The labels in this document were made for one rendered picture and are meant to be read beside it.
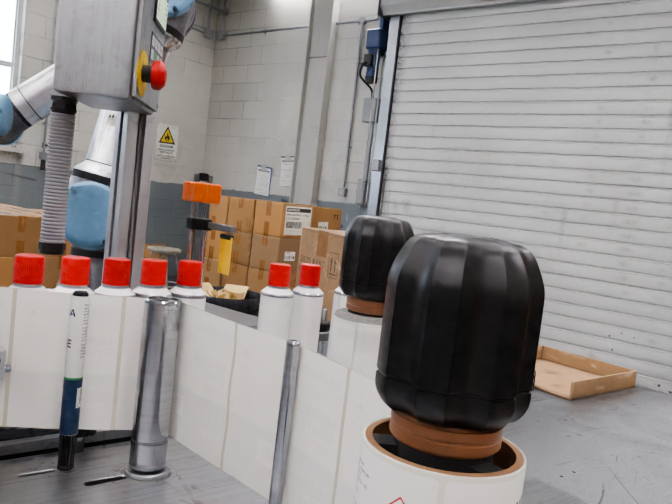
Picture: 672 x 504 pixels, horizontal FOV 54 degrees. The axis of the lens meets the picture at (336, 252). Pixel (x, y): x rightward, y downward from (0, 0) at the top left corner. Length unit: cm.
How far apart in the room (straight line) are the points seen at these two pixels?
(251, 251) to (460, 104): 217
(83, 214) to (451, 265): 95
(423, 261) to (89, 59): 64
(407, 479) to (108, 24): 70
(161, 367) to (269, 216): 410
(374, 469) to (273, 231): 442
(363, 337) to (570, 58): 478
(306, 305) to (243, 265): 393
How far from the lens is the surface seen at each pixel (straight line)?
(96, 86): 88
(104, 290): 87
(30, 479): 75
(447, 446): 34
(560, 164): 525
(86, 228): 120
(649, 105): 514
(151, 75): 89
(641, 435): 137
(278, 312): 99
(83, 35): 90
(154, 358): 70
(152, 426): 72
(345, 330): 73
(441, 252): 32
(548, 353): 187
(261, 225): 482
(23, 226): 436
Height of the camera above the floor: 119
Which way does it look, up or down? 4 degrees down
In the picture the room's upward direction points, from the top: 7 degrees clockwise
